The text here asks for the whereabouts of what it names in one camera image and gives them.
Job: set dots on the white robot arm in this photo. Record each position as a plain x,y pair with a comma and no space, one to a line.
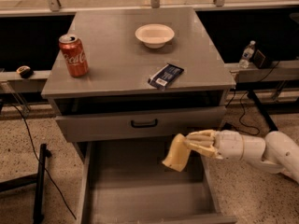
276,153

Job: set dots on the black stand leg left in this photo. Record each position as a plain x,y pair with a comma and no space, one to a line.
37,179

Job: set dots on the small black box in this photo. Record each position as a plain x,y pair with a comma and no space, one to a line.
261,60

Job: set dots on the grey upper drawer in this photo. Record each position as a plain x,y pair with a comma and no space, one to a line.
110,126

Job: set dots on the open grey lower drawer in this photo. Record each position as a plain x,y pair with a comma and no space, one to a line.
125,182

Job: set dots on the clear plastic water bottle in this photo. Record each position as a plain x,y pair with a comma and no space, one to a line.
247,54

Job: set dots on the black table leg right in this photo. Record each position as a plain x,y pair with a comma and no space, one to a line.
271,124

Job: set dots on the black drawer handle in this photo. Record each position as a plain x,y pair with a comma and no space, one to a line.
144,124

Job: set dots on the dark blue snack packet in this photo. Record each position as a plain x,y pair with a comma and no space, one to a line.
165,76

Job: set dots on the white bowl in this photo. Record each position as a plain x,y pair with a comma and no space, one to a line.
154,36

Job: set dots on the grey drawer cabinet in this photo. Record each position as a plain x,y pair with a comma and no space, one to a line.
120,66

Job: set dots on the red Coca-Cola can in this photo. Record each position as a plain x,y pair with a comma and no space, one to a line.
74,55

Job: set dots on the black and yellow tape measure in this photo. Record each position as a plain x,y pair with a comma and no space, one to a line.
25,71

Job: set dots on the yellow sponge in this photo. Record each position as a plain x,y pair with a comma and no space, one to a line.
178,154

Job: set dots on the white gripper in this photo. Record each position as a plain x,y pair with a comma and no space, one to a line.
230,146

